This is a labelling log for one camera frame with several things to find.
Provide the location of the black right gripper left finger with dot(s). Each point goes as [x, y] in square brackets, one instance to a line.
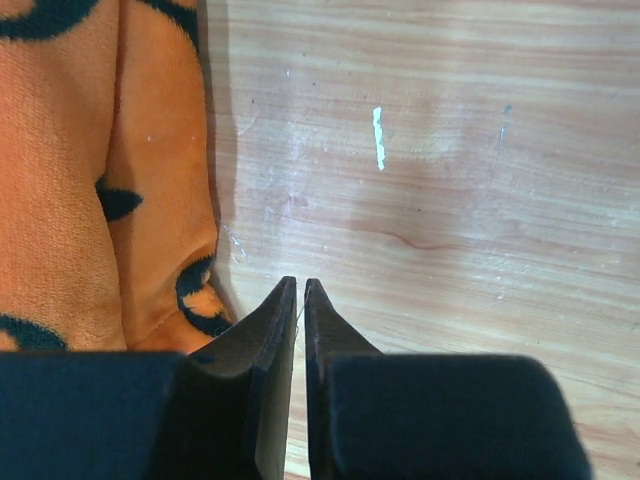
[219, 413]

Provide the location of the orange patterned pillowcase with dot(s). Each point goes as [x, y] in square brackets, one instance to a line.
[107, 225]

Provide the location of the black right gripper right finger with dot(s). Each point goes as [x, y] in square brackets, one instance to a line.
[373, 415]

